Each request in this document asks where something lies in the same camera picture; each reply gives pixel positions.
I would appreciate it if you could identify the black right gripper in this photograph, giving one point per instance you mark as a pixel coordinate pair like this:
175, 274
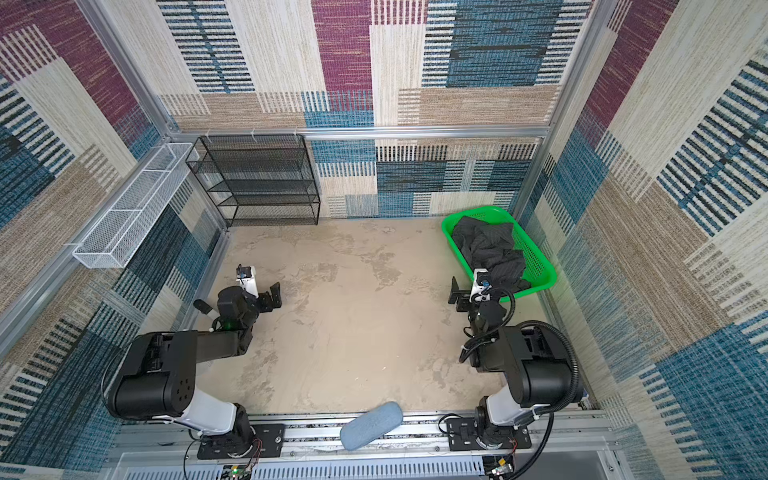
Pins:
466, 294

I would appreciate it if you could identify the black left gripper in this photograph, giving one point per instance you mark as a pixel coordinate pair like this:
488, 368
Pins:
260, 294

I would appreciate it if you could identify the dark pinstriped long sleeve shirt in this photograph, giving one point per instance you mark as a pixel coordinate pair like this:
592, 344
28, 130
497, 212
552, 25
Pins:
492, 247

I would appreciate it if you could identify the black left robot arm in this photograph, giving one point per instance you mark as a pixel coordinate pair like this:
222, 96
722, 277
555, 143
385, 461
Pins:
156, 379

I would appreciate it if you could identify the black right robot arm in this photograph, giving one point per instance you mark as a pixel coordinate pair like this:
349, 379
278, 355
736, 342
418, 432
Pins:
537, 361

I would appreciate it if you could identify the green plastic basket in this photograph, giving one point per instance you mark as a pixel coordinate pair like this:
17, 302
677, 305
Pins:
539, 270

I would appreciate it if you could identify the blue-grey fuzzy microphone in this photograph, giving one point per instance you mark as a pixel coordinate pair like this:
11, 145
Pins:
370, 426

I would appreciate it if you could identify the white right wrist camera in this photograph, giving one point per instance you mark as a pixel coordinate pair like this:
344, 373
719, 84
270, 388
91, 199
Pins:
481, 287

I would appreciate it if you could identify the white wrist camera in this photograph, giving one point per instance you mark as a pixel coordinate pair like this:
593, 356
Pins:
245, 277
481, 287

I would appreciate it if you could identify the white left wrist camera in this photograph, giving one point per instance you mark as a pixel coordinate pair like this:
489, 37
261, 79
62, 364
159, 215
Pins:
245, 277

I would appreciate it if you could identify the black wire mesh shelf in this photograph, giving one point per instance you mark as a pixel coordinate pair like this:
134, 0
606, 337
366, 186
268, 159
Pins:
257, 180

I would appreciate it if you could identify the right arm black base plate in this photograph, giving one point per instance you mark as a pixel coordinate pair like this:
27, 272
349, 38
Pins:
465, 434

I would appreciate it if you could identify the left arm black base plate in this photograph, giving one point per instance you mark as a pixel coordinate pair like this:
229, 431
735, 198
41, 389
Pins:
260, 441

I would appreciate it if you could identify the white wire mesh tray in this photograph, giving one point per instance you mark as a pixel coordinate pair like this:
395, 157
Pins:
113, 241

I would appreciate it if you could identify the white slotted cable duct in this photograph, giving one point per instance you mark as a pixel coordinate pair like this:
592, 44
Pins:
451, 467

